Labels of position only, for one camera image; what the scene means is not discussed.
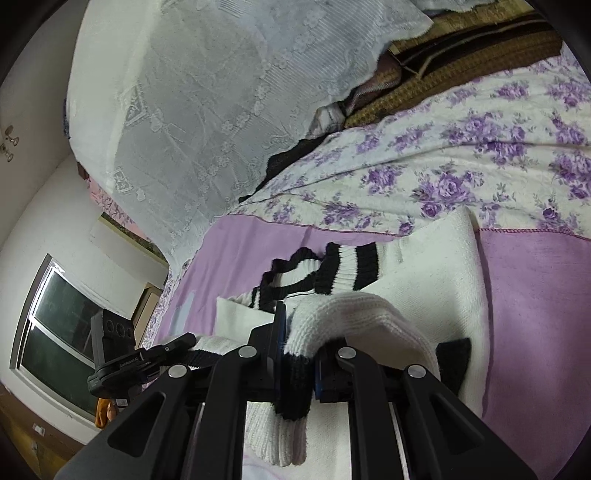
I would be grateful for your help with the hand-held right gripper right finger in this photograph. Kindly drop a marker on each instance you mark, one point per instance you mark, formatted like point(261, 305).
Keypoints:
point(346, 369)

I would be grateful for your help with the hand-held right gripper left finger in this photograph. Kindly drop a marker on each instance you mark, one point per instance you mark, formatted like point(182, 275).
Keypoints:
point(280, 332)

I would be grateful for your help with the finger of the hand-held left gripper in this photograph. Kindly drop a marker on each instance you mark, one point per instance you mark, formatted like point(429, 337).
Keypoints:
point(178, 345)

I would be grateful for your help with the white sweater with black stripes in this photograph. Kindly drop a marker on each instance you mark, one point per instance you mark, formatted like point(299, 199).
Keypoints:
point(438, 286)

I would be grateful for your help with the beige wooden cabinet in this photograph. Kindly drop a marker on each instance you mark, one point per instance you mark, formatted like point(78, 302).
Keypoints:
point(147, 300)

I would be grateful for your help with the window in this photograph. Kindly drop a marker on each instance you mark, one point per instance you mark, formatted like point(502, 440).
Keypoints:
point(51, 350)

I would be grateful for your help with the orange folded garment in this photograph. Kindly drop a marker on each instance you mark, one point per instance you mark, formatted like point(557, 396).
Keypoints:
point(102, 413)

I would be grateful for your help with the brown wooden furniture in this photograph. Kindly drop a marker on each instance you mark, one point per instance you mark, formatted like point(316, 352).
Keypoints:
point(27, 438)

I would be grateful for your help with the pink floral cloth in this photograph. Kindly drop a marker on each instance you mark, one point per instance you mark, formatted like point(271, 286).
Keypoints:
point(104, 198)

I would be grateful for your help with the dark brown wooden board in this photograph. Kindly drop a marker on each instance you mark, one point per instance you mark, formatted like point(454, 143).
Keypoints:
point(83, 173)

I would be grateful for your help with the ceiling lamp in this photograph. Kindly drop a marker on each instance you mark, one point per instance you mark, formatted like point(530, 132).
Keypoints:
point(9, 138)

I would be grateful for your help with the white lace cover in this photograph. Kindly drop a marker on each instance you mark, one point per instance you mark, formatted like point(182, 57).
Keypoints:
point(184, 115)

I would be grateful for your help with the purple floral bed sheet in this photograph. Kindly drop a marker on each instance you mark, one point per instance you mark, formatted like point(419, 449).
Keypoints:
point(461, 152)

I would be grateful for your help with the pale pink folded blanket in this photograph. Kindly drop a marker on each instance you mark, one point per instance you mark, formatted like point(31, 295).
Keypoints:
point(364, 85)

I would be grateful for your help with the brown striped folded blankets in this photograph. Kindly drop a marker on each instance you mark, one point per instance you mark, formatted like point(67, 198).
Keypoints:
point(461, 60)

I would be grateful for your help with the green wall hanging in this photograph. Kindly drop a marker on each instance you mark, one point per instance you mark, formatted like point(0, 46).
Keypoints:
point(138, 240)

